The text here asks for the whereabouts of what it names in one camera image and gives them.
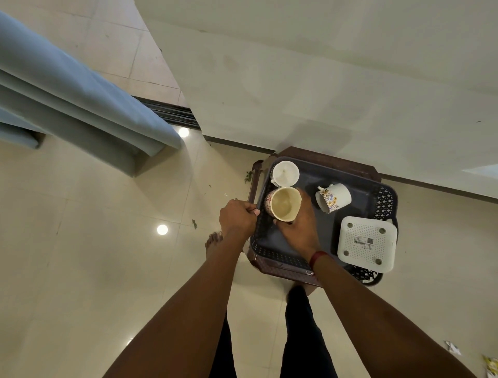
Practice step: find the person's left hand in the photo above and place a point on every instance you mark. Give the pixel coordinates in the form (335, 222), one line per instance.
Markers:
(237, 220)

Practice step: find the person's right hand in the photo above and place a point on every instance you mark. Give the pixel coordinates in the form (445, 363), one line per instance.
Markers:
(301, 233)

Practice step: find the cream cup red flowers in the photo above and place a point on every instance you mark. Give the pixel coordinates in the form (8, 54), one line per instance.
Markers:
(284, 204)

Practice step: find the dark plastic tray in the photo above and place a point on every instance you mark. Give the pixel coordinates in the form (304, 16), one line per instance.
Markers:
(307, 183)

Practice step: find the white cup colourful print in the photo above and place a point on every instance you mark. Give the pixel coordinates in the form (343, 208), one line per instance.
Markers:
(336, 196)

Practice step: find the white square device with feet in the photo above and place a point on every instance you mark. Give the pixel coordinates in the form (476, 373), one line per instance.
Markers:
(367, 253)

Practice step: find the light teal curtain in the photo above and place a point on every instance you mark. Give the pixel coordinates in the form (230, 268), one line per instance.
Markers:
(78, 97)

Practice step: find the person's left forearm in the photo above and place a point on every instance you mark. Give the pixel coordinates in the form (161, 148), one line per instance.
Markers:
(183, 323)

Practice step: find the person's right forearm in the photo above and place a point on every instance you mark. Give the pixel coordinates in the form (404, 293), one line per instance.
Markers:
(381, 331)

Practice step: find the person's left foot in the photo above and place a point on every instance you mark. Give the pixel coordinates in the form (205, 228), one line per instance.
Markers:
(213, 243)

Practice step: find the red wrist band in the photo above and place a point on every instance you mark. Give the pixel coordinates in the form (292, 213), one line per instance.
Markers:
(317, 258)

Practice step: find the black trousers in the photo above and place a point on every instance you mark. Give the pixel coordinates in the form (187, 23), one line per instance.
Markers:
(303, 339)

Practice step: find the scattered crumpled paper scraps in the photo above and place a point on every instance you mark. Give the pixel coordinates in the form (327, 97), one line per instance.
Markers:
(452, 347)

